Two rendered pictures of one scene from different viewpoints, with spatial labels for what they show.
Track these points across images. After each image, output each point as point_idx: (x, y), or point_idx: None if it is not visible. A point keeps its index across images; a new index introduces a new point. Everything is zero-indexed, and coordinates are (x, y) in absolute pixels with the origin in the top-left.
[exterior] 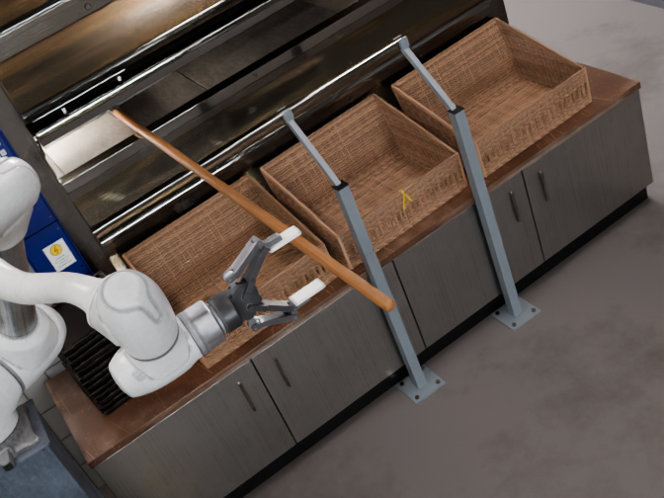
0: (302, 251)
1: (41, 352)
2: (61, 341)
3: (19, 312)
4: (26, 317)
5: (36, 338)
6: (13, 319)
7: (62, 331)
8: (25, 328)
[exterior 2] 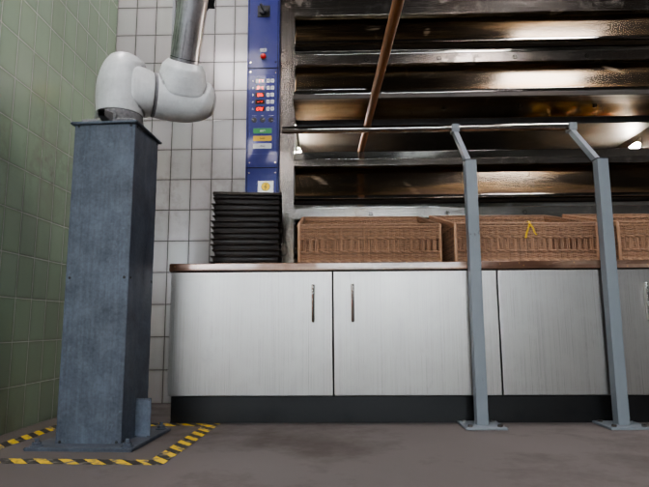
0: (385, 33)
1: (183, 82)
2: (202, 100)
3: (183, 26)
4: (186, 38)
5: (184, 66)
6: (178, 32)
7: (208, 97)
8: (182, 50)
